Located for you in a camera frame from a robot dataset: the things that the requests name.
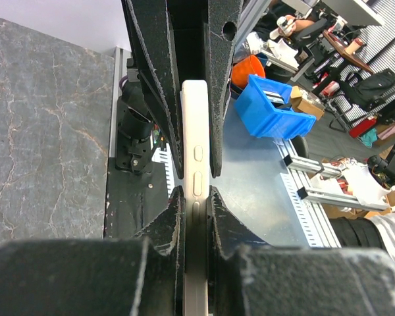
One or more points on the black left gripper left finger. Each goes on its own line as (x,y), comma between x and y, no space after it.
(141,275)

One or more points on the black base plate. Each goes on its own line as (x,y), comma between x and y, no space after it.
(132,201)

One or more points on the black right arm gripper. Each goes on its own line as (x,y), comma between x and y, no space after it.
(167,40)

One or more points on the blue plastic bin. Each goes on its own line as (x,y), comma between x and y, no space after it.
(262,119)

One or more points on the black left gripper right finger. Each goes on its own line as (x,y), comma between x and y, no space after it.
(250,277)

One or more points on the beige case phone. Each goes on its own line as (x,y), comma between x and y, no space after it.
(195,123)

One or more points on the slotted cable duct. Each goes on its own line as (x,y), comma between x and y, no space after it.
(262,193)

